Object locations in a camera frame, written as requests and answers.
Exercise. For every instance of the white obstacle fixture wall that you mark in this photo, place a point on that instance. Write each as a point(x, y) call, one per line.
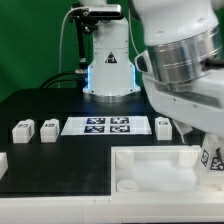
point(116, 208)

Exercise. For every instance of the white block left edge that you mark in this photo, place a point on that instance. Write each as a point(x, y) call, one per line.
point(3, 164)

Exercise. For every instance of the white AprilTag base plate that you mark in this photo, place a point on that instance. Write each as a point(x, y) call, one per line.
point(116, 125)

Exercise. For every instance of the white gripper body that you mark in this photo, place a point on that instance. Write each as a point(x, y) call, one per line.
point(202, 107)

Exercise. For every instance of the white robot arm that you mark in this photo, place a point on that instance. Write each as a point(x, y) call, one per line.
point(181, 70)

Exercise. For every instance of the white square tabletop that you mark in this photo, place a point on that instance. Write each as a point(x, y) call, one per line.
point(156, 169)

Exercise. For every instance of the black camera stand pole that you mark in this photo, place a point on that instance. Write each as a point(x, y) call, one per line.
point(82, 56)

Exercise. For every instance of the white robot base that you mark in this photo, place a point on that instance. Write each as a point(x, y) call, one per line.
point(111, 75)

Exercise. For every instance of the black camera on stand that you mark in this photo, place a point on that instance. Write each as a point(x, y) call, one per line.
point(89, 16)

